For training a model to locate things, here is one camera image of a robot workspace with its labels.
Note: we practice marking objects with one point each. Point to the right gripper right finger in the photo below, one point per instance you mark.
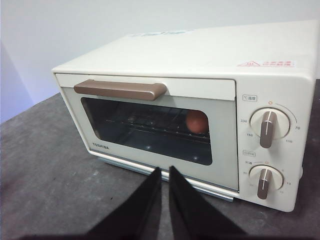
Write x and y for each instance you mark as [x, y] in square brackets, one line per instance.
[197, 215]

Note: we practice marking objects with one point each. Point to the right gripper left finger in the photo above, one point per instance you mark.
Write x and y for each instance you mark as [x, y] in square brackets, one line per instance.
[130, 212]

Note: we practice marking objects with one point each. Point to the brown egg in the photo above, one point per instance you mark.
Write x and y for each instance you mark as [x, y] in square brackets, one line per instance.
[197, 121]

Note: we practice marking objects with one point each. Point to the small cream oven knob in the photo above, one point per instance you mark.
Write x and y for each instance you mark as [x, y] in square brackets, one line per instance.
[266, 182]

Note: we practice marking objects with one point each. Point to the large cream oven knob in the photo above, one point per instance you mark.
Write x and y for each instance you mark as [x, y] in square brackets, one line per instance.
[270, 127]

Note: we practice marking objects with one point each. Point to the cream toaster oven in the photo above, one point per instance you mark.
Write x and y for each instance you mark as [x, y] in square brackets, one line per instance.
[175, 55]

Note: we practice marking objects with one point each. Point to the red warning sticker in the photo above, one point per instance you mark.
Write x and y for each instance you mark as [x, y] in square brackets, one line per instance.
[266, 64]

